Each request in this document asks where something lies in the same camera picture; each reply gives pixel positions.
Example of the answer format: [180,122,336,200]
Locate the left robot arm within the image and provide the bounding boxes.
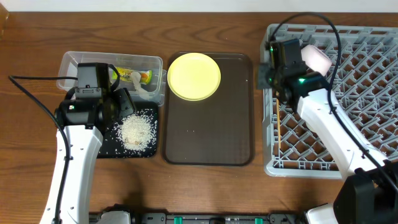
[40,63,136,223]

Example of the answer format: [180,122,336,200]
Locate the pink bowl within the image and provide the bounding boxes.
[301,45,332,77]

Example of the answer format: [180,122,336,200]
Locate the cooked rice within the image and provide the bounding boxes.
[116,112,157,152]

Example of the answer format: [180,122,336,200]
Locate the white tissue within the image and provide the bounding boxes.
[130,72,150,100]

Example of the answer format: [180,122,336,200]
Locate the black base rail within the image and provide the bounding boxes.
[88,204,307,224]

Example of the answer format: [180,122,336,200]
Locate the dark brown tray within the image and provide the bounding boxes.
[162,53,255,166]

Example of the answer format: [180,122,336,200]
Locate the clear plastic bin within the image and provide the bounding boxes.
[58,51,167,106]

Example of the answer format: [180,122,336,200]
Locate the green orange snack wrapper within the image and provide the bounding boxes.
[116,67,152,85]

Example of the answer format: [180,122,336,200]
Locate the grey dishwasher rack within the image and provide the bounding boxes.
[262,24,397,179]

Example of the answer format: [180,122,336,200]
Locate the wooden chopstick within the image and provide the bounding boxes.
[275,99,281,148]

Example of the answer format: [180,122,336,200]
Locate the black plastic bin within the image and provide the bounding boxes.
[98,101,159,159]

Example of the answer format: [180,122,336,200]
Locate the yellow plate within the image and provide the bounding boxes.
[167,53,221,101]

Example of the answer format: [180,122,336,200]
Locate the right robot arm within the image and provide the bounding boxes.
[259,39,397,223]

